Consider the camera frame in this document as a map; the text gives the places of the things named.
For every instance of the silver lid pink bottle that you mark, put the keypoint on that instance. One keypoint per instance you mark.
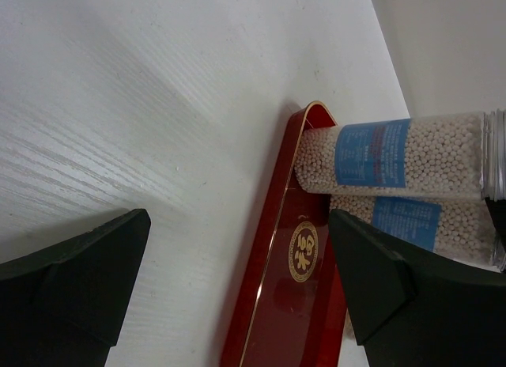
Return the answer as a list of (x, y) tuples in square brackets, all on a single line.
[(458, 230)]

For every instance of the blue label white bead bottle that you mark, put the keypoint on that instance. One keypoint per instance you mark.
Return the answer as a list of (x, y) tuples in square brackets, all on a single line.
[(458, 156)]

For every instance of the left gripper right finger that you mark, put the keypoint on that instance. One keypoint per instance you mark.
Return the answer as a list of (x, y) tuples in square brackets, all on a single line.
[(412, 307)]

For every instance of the red rectangular tray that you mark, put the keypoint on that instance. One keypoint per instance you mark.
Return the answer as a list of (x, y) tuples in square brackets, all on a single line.
[(291, 308)]

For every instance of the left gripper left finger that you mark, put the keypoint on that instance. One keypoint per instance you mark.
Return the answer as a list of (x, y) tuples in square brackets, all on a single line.
[(64, 305)]

